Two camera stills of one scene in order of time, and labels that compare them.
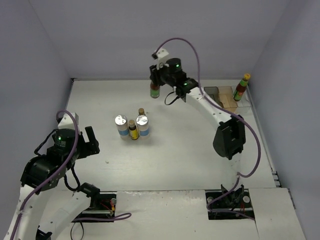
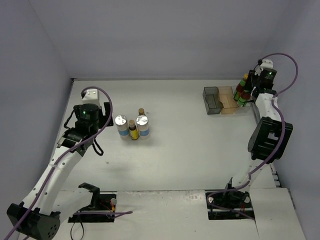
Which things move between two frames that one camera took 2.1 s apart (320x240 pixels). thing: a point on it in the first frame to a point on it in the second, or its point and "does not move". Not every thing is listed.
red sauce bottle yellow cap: (241, 87) does not move
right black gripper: (155, 76) to (251, 81)
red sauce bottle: (154, 90) to (246, 95)
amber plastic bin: (227, 99) does not move
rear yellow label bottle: (141, 111) does not move
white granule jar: (122, 122) does not move
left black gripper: (85, 144) to (108, 114)
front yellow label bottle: (133, 130) does not move
